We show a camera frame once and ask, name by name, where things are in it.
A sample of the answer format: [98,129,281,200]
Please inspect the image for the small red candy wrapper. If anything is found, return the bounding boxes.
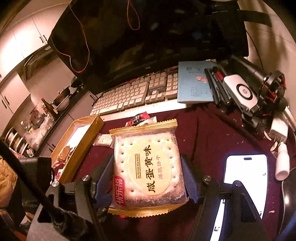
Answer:
[125,112,150,126]

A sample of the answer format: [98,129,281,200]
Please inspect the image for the black computer monitor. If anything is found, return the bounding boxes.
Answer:
[48,1,249,94]

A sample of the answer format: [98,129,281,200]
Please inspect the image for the salted egg yolk biscuit pack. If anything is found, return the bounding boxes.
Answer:
[108,119,189,218]

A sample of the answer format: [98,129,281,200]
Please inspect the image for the gold cardboard box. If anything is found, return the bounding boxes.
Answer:
[51,114,104,184]

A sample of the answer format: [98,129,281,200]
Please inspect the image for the white charger plug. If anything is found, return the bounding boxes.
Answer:
[263,112,288,143]

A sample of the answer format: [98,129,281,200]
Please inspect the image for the white small bottle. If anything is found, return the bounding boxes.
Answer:
[275,142,290,181]

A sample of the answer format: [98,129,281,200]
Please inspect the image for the dark glass bottle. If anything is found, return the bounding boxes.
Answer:
[41,98,59,120]

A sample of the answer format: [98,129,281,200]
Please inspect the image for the black wok with lid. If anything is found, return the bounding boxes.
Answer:
[51,86,70,106]

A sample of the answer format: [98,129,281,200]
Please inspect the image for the white smartphone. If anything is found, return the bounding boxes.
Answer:
[209,153,269,241]

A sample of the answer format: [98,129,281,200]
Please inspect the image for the clear wrapped biscuit bar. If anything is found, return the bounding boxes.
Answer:
[93,133,113,148]

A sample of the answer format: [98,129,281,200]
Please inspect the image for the blue notebook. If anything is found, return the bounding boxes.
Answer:
[177,61,217,104]

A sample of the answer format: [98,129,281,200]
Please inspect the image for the beige mechanical keyboard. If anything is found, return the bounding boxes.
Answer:
[90,70,178,115]

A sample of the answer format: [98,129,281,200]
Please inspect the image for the black marker pen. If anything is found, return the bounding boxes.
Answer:
[204,68,220,106]

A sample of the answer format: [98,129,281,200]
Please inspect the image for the dark red table cloth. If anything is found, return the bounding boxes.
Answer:
[103,103,283,240]

